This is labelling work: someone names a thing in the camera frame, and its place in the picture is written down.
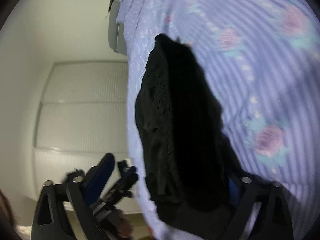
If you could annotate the black pants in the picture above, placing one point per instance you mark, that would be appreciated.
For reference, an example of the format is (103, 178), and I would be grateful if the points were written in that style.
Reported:
(192, 172)

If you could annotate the grey headboard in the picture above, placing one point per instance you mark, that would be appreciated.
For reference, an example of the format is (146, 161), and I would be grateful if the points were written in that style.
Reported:
(116, 38)

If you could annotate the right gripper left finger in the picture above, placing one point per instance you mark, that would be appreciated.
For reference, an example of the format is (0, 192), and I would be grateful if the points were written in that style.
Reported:
(81, 189)

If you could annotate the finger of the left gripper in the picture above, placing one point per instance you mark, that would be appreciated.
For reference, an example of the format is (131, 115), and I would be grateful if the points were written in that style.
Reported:
(123, 167)
(121, 189)

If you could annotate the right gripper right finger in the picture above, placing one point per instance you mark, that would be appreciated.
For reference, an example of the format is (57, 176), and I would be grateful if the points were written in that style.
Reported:
(273, 220)

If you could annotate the left hand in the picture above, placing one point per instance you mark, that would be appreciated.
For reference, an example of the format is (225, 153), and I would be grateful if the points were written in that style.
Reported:
(121, 223)

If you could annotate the purple floral bed sheet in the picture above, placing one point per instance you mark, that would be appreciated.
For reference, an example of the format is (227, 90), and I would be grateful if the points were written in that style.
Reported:
(261, 61)

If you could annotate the white wardrobe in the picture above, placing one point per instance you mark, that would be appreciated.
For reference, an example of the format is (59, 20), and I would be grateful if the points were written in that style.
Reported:
(81, 117)

